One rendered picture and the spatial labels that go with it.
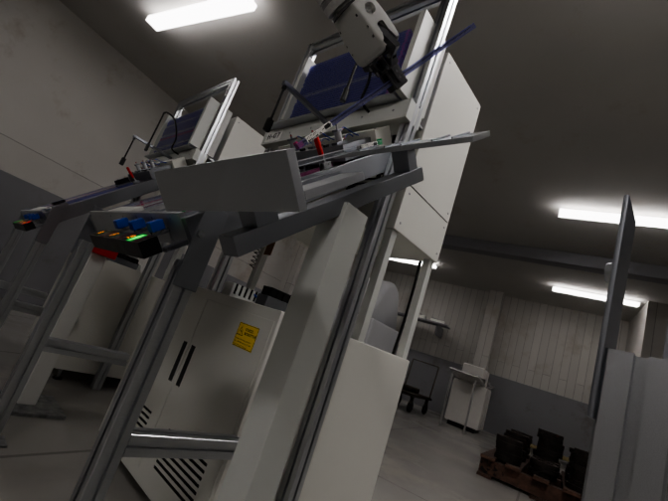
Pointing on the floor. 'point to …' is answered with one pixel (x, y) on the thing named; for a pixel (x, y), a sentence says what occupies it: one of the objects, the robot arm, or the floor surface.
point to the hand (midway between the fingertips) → (393, 79)
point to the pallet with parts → (536, 465)
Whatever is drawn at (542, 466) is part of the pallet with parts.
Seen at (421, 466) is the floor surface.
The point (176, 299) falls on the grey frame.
